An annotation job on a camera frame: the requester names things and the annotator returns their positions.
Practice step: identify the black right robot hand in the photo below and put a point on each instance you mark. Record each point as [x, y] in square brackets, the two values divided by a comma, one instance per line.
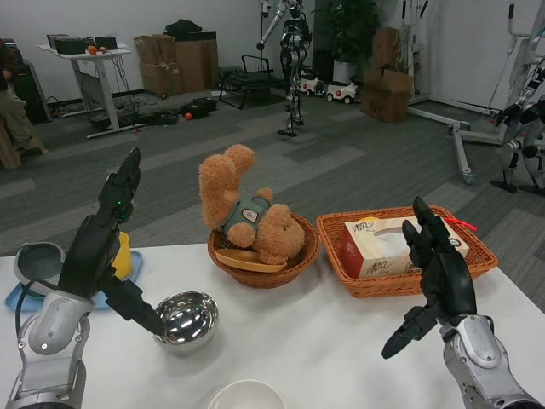
[451, 285]

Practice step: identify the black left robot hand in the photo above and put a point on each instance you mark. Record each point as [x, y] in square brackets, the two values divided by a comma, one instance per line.
[91, 255]

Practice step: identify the white and orange plastic bowl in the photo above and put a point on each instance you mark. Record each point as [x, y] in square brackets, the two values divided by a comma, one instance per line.
[247, 396]

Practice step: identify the grey and green bowl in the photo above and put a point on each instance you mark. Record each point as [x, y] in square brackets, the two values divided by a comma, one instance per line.
[38, 260]

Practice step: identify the shiny steel bowl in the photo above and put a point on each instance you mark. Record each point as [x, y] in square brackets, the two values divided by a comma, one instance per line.
[187, 319]

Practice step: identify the yellow plastic cup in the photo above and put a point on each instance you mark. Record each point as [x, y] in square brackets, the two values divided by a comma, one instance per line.
[123, 255]

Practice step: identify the light blue tray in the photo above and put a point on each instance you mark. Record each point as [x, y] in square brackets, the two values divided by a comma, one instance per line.
[136, 264]

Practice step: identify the tissue box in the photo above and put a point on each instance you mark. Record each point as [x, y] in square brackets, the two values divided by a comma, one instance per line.
[357, 255]

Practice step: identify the rectangular wicker basket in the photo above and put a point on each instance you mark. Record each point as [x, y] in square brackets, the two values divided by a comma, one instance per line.
[332, 230]

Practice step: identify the white gantry stand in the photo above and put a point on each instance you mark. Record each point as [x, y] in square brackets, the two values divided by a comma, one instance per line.
[460, 145]

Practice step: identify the brown teddy bear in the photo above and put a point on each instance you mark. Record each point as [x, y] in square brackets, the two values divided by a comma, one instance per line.
[221, 183]

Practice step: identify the seated person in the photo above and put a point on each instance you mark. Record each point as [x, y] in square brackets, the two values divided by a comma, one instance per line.
[13, 111]

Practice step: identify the black computer tower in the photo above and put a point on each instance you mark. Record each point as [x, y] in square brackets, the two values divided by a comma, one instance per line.
[32, 93]

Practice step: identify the white standing desk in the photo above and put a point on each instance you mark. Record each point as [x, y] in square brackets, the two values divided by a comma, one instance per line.
[102, 81]

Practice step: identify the round wicker basket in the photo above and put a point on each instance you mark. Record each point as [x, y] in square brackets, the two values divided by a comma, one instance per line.
[272, 279]

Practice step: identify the black floor case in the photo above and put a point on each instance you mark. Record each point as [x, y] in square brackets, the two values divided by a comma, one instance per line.
[200, 107]

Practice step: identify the open cardboard box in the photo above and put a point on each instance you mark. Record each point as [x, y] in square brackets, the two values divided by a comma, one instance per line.
[385, 100]

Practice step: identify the stacked cardboard boxes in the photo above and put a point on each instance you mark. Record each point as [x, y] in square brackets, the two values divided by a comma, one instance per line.
[155, 68]

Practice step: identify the small black equipment box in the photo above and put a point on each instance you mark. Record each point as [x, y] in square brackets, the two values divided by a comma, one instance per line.
[105, 42]

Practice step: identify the large cardboard box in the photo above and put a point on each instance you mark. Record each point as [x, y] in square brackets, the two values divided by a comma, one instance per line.
[198, 64]

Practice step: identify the white toy car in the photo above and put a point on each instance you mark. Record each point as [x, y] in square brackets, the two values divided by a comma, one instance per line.
[342, 93]
[312, 85]

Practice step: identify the black folding cart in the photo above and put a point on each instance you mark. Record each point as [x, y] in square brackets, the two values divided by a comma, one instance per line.
[247, 83]

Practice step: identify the brown paper bag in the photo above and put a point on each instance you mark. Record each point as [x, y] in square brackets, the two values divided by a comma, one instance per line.
[386, 49]

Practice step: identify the black bag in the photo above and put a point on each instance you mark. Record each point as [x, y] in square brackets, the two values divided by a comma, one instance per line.
[183, 27]

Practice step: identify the potted green plant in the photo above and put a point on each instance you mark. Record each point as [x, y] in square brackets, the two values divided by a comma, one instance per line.
[349, 34]

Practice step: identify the silver humanoid robot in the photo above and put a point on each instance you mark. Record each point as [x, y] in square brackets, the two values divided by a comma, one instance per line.
[294, 64]

